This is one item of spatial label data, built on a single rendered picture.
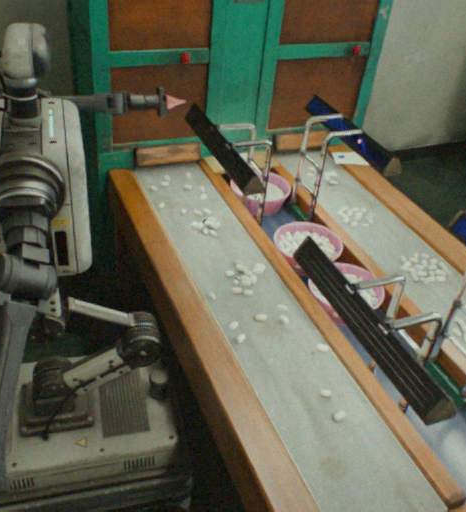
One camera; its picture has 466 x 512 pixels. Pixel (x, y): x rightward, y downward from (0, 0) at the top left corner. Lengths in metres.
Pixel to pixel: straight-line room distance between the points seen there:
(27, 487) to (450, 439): 1.25
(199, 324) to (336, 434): 0.53
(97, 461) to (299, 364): 0.68
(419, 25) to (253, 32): 1.98
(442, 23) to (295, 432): 3.46
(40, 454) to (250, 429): 0.67
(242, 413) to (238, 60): 1.58
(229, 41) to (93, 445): 1.67
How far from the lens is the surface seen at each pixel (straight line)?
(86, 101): 2.13
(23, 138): 1.33
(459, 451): 1.83
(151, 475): 1.96
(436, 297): 2.19
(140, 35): 2.46
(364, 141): 2.33
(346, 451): 1.62
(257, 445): 1.55
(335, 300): 1.52
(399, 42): 4.34
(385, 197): 2.66
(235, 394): 1.64
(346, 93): 2.98
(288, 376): 1.75
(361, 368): 1.79
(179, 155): 2.63
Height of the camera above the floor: 2.02
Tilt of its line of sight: 37 degrees down
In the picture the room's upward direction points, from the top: 6 degrees clockwise
